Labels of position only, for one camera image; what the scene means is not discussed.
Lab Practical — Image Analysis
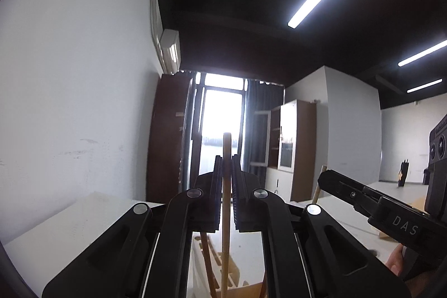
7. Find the dark brown chopstick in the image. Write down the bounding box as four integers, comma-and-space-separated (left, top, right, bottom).
200, 232, 217, 298
258, 272, 267, 298

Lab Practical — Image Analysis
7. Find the person's right hand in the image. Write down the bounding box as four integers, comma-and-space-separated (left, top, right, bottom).
386, 244, 446, 297

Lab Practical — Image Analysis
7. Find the brown paper bag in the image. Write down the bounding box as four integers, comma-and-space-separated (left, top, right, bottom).
368, 197, 430, 241

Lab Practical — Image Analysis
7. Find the small black device on table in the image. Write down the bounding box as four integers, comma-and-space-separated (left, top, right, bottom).
398, 159, 409, 187

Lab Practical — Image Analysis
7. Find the cream slotted utensil holder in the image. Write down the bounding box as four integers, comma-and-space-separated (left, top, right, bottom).
190, 232, 265, 297

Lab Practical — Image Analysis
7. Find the white and brown cabinet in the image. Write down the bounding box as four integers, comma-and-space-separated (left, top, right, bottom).
265, 100, 317, 203

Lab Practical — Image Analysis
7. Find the dark brown tall cabinet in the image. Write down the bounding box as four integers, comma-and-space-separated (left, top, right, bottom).
146, 73, 192, 203

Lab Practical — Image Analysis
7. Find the dark blue curtain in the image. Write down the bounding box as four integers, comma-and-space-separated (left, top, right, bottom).
242, 79, 284, 185

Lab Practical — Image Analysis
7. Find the bright glass balcony door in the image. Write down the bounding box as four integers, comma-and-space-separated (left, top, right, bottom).
193, 73, 248, 175

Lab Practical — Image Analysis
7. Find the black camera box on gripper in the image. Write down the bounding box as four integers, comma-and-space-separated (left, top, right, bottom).
425, 116, 447, 222

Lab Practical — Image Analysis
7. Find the white wall air conditioner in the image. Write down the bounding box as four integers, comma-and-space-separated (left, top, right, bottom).
160, 29, 181, 74

